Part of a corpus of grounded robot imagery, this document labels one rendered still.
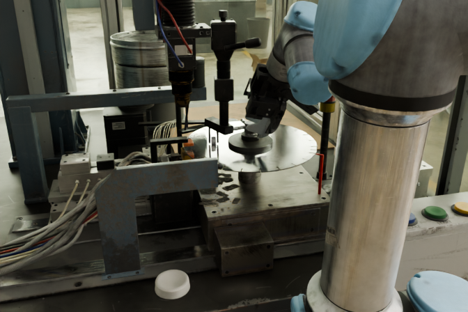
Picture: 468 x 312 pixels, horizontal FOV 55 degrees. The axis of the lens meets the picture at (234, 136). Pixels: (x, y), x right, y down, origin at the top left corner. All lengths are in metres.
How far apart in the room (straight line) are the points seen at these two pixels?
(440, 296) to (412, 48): 0.37
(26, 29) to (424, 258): 1.21
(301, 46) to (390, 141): 0.40
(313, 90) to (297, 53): 0.07
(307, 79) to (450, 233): 0.44
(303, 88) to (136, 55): 1.00
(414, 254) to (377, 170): 0.54
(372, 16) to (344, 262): 0.27
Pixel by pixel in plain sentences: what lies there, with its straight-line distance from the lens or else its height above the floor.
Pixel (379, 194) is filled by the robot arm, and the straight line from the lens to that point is 0.47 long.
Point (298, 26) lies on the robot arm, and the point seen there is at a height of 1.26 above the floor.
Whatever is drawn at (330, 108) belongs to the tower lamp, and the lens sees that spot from 1.31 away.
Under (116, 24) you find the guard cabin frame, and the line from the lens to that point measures 2.07.
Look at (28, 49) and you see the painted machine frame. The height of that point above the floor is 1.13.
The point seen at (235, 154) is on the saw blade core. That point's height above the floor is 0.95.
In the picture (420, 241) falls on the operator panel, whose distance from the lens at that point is 0.96.
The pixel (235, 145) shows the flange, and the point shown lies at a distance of 1.09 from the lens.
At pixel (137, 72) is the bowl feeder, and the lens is 1.68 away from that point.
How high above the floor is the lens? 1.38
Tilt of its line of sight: 21 degrees down
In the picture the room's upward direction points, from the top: straight up
